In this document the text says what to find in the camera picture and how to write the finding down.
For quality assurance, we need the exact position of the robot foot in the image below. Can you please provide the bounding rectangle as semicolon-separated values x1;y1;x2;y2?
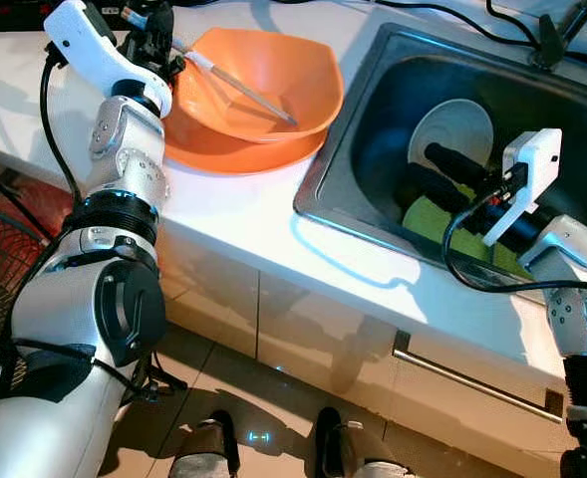
168;410;240;478
313;408;415;478

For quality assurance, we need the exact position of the black countertop cable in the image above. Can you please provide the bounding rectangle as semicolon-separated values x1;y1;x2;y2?
373;0;587;53

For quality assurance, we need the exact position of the green sponge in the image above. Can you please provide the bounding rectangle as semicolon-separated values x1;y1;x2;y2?
403;194;536;281

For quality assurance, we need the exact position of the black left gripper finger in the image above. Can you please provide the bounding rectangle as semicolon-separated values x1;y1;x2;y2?
124;0;174;36

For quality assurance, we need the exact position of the black faucet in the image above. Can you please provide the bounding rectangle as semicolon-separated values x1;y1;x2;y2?
532;0;587;72

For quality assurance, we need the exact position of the long steel cabinet handle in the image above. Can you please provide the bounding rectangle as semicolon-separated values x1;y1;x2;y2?
393;332;564;420

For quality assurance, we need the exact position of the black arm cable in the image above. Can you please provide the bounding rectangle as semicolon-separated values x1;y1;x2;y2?
38;50;87;202
440;189;587;296

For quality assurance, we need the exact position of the orange plastic bowl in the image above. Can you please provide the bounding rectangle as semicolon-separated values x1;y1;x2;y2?
170;27;345;144

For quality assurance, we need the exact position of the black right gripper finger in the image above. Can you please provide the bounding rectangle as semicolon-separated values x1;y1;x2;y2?
425;142;498;192
403;162;470;215

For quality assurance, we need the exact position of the stainless steel sink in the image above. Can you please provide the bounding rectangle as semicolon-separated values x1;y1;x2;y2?
293;22;587;302

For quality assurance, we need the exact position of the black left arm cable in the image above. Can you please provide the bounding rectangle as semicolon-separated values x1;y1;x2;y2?
38;50;87;202

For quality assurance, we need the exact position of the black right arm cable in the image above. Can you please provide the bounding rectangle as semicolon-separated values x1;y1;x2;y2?
440;189;587;296

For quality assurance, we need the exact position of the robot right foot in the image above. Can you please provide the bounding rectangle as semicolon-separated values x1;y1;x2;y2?
313;408;415;478

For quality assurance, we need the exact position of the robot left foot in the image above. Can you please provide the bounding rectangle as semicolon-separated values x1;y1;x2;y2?
168;410;240;478

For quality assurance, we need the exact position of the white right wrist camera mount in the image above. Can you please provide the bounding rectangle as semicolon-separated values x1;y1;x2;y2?
482;127;564;249

